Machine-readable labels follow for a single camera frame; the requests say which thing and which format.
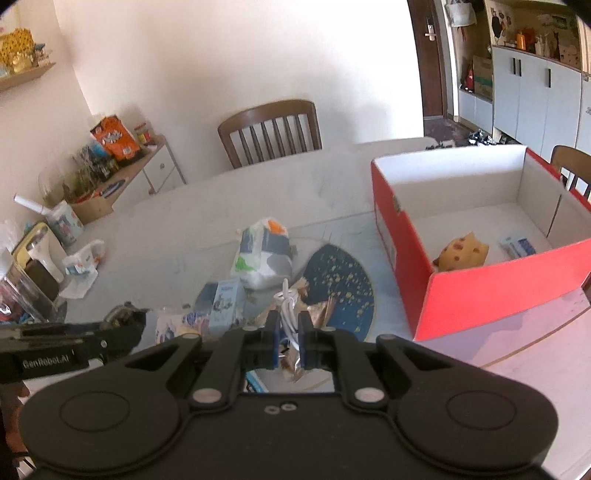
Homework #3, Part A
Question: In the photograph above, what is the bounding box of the white tissue pack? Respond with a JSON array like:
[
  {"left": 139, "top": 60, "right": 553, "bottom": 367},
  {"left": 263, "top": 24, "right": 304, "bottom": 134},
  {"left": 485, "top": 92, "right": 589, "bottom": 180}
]
[{"left": 230, "top": 217, "right": 293, "bottom": 290}]

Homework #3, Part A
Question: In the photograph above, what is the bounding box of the cardboard box on cabinet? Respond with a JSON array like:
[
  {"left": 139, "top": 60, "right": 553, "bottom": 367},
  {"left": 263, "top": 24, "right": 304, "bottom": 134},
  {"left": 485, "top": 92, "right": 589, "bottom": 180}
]
[{"left": 38, "top": 165, "right": 114, "bottom": 225}]

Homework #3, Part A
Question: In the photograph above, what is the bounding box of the beige crinkled snack bag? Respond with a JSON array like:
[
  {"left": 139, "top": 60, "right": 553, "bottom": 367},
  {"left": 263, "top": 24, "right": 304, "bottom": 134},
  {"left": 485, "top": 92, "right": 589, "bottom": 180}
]
[{"left": 253, "top": 278, "right": 335, "bottom": 383}]

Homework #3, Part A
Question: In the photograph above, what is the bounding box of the person left hand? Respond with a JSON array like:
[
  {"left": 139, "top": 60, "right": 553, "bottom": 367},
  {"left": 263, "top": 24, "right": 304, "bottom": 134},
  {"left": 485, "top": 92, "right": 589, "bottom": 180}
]
[{"left": 1, "top": 382, "right": 30, "bottom": 453}]

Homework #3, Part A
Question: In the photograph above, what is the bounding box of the white yellow appliance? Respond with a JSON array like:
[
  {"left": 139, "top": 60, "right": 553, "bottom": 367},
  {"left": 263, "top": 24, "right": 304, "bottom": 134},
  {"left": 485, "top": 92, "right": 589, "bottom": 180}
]
[{"left": 12, "top": 222, "right": 66, "bottom": 301}]

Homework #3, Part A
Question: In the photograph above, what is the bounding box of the brown wooden chair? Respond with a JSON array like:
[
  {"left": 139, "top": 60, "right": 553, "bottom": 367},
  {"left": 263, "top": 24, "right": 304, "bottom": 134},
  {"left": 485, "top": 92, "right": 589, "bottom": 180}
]
[
  {"left": 550, "top": 145, "right": 591, "bottom": 200},
  {"left": 217, "top": 99, "right": 322, "bottom": 169}
]

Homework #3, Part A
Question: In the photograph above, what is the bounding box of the white wall cabinet unit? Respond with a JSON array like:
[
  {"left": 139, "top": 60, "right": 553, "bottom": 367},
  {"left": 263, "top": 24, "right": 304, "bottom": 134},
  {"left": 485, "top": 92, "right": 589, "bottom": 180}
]
[{"left": 459, "top": 47, "right": 584, "bottom": 160}]

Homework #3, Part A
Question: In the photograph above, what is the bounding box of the white cable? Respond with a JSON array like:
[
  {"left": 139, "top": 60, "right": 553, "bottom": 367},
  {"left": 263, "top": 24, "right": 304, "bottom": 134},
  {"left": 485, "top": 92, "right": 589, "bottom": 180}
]
[{"left": 272, "top": 278, "right": 304, "bottom": 357}]

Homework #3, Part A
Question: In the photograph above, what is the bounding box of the blueberry bread packet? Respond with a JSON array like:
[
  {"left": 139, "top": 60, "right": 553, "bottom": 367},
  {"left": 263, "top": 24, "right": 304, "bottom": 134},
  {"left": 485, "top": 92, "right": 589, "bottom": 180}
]
[{"left": 155, "top": 310, "right": 209, "bottom": 344}]

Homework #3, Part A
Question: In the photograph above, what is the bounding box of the red cardboard shoe box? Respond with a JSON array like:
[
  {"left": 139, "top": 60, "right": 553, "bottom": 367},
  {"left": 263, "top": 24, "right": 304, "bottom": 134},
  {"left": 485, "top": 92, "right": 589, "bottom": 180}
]
[{"left": 370, "top": 145, "right": 590, "bottom": 341}]

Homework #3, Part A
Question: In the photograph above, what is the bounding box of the light blue carton box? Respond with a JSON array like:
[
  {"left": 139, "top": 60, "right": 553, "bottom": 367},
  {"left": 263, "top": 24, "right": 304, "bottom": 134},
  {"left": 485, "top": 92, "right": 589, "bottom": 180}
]
[{"left": 193, "top": 278, "right": 245, "bottom": 338}]

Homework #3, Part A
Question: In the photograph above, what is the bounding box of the cardboard box by cabinet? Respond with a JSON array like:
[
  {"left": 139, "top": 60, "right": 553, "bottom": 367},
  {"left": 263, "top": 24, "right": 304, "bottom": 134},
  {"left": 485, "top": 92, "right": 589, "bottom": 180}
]
[{"left": 472, "top": 56, "right": 494, "bottom": 100}]

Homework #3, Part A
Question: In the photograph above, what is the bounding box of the white patterned plastic bag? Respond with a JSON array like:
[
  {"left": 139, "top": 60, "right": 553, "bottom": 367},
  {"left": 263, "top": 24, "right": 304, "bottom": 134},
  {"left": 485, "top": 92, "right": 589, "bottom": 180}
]
[{"left": 59, "top": 240, "right": 106, "bottom": 300}]

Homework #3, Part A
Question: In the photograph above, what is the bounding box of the orange snack bag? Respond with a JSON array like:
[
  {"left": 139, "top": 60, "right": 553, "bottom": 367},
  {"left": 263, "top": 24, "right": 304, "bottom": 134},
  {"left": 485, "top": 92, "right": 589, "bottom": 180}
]
[{"left": 90, "top": 115, "right": 141, "bottom": 162}]

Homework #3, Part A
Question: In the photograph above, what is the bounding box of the white side cabinet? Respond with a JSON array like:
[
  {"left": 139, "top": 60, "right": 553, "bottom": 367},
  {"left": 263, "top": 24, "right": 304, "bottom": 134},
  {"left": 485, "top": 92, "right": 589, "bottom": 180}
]
[{"left": 96, "top": 135, "right": 186, "bottom": 211}]

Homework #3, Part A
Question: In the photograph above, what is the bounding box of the dark brown door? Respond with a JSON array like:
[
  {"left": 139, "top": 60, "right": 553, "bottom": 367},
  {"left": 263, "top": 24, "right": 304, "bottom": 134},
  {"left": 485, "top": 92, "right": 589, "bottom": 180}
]
[{"left": 407, "top": 0, "right": 447, "bottom": 118}]

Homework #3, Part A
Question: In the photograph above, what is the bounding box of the small blue white box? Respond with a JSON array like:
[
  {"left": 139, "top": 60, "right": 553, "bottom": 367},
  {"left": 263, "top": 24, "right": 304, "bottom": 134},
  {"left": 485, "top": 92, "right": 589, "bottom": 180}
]
[{"left": 500, "top": 236, "right": 537, "bottom": 260}]

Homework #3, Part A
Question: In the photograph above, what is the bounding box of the yellow spotted squishy toy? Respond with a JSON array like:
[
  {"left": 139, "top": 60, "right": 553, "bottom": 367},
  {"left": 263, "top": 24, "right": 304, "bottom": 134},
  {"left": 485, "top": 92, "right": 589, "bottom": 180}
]
[{"left": 433, "top": 232, "right": 490, "bottom": 272}]

